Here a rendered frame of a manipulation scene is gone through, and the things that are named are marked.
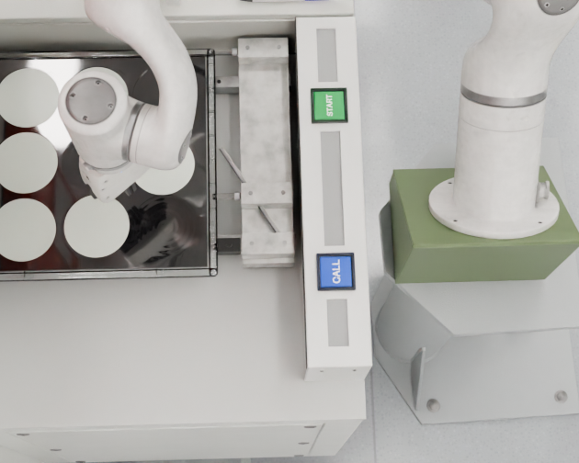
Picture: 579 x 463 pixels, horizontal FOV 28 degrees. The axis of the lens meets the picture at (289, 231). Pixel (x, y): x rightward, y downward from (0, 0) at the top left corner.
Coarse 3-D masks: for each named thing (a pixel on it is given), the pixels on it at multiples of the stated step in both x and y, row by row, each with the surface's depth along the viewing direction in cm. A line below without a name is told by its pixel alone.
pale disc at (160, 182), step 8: (184, 160) 179; (192, 160) 179; (152, 168) 179; (176, 168) 179; (184, 168) 179; (192, 168) 179; (144, 176) 178; (152, 176) 178; (160, 176) 178; (168, 176) 178; (176, 176) 178; (184, 176) 178; (144, 184) 178; (152, 184) 178; (160, 184) 178; (168, 184) 178; (176, 184) 178; (184, 184) 178; (152, 192) 178; (160, 192) 178; (168, 192) 178
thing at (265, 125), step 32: (256, 64) 186; (288, 64) 186; (256, 96) 184; (288, 96) 185; (256, 128) 183; (288, 128) 183; (256, 160) 182; (288, 160) 182; (256, 224) 179; (288, 224) 179
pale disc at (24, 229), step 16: (16, 208) 177; (32, 208) 177; (0, 224) 176; (16, 224) 176; (32, 224) 176; (48, 224) 176; (0, 240) 175; (16, 240) 175; (32, 240) 175; (48, 240) 175; (16, 256) 175; (32, 256) 175
